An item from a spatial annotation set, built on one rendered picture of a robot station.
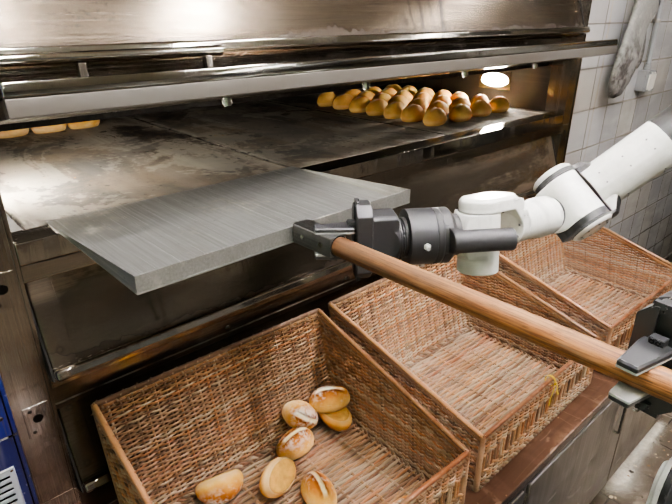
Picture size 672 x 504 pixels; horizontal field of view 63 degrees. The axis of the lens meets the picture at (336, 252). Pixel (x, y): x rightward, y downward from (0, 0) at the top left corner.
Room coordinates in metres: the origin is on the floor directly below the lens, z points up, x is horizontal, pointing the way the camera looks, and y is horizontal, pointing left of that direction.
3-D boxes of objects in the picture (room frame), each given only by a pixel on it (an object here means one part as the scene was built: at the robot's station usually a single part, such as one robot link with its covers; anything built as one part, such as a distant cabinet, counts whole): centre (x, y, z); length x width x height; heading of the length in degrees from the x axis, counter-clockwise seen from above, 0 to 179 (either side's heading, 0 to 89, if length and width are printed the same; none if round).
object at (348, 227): (0.77, 0.00, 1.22); 0.06 x 0.03 x 0.02; 98
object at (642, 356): (0.44, -0.29, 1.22); 0.06 x 0.03 x 0.02; 126
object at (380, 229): (0.78, -0.09, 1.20); 0.12 x 0.10 x 0.13; 98
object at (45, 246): (1.42, -0.14, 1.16); 1.80 x 0.06 x 0.04; 132
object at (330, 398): (1.05, 0.02, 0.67); 0.10 x 0.07 x 0.05; 102
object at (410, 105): (2.12, -0.29, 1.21); 0.61 x 0.48 x 0.06; 42
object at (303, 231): (0.78, 0.03, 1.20); 0.09 x 0.04 x 0.03; 43
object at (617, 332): (1.62, -0.80, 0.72); 0.56 x 0.49 x 0.28; 131
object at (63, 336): (1.40, -0.15, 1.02); 1.79 x 0.11 x 0.19; 132
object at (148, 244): (0.94, 0.18, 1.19); 0.55 x 0.36 x 0.03; 133
